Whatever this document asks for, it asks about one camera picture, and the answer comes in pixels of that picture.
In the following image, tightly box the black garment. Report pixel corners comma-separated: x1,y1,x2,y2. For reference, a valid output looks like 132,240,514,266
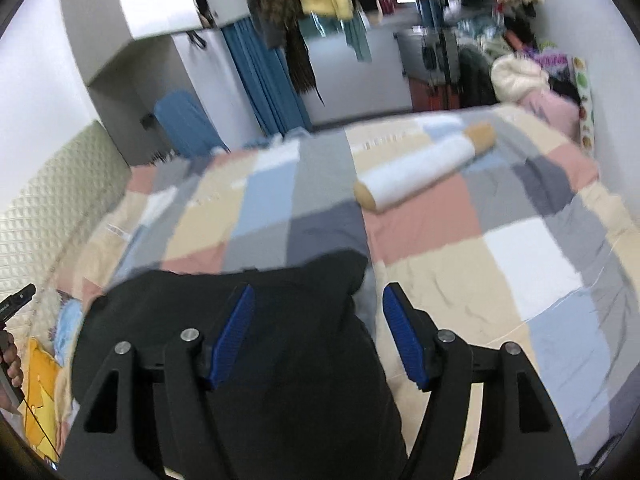
60,250,407,479

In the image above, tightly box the person's left hand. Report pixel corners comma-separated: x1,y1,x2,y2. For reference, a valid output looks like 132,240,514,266
1,330,24,413

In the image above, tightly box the light blue pillow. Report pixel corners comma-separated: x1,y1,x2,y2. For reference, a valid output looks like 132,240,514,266
53,298,84,366

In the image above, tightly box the yellow cartoon pillow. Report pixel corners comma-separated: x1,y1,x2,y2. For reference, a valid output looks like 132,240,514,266
23,337,61,463

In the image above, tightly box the cream quilted headboard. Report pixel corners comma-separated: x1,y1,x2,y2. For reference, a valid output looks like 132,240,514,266
1,122,131,296

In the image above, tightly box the patchwork quilt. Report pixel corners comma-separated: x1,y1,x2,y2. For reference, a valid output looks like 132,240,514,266
58,105,639,463

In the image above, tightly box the white cylindrical bolster pillow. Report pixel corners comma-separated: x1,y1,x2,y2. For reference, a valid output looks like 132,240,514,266
352,122,497,214

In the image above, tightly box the blue chair back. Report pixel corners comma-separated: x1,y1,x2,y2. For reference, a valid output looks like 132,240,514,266
153,90,230,157

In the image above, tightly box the blue curtain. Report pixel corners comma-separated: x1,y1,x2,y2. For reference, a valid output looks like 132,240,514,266
221,18,311,136

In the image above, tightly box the cream fluffy blanket pile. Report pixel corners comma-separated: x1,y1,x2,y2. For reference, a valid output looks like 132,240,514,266
490,54,550,103

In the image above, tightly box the grey hard suitcase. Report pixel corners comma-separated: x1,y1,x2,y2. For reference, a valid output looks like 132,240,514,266
394,26,460,86

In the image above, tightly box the brown plaid hanging coat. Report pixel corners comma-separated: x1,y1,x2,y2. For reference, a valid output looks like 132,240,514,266
258,0,317,93

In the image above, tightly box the black cable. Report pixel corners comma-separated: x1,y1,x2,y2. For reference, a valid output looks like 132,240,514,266
22,398,59,466

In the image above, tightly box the grey wall cabinet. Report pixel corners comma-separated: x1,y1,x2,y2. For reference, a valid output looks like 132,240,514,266
61,0,262,166

